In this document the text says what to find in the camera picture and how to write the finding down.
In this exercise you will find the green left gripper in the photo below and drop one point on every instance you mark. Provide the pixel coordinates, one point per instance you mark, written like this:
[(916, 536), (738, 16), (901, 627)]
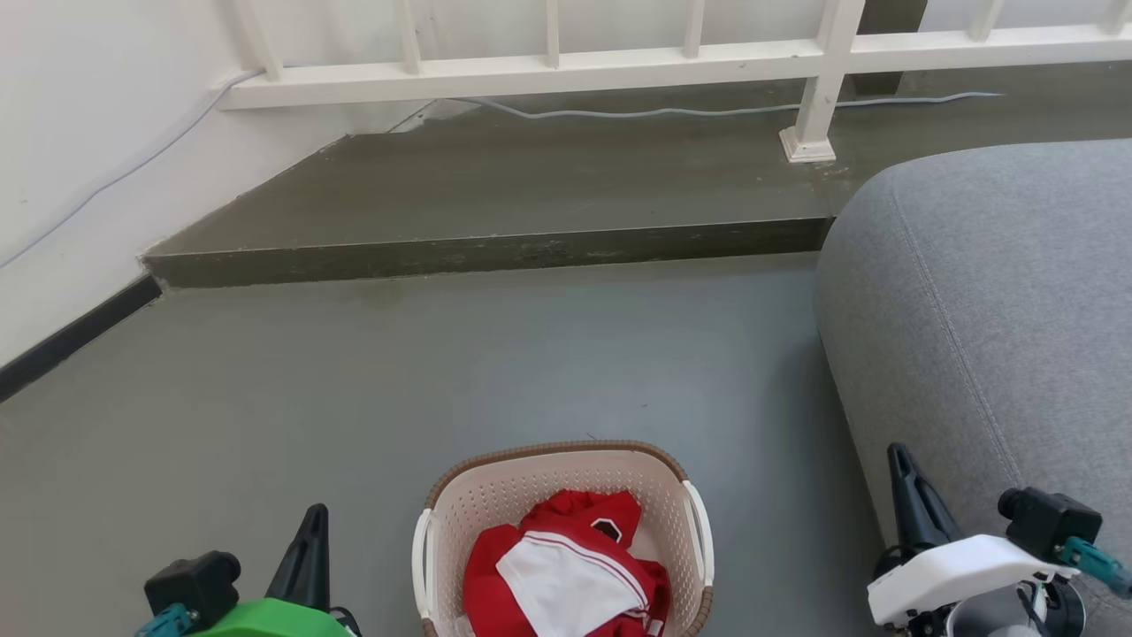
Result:
[(274, 621)]

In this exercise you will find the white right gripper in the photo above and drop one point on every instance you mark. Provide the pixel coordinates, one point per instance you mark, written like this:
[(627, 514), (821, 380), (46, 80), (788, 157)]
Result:
[(955, 571)]

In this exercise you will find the cream plastic laundry basket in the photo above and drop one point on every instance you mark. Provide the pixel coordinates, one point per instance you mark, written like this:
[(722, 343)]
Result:
[(539, 473)]

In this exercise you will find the red and white garment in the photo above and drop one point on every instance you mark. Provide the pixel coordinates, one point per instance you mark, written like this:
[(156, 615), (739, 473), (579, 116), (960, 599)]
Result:
[(491, 566)]

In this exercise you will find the grey fabric sofa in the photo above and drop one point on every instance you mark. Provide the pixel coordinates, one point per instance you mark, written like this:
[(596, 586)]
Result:
[(1017, 292)]

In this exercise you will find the black baseboard strip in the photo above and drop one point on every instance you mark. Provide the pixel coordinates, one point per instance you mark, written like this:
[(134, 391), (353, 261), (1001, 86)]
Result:
[(80, 332)]

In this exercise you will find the white railing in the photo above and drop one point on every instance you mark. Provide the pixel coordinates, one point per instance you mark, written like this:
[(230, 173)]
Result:
[(522, 72)]

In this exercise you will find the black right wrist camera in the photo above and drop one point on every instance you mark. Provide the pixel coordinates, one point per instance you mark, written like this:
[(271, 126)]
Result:
[(1048, 522)]

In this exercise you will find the dark brown post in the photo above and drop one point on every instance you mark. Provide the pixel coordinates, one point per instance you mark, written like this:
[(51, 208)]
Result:
[(889, 44)]

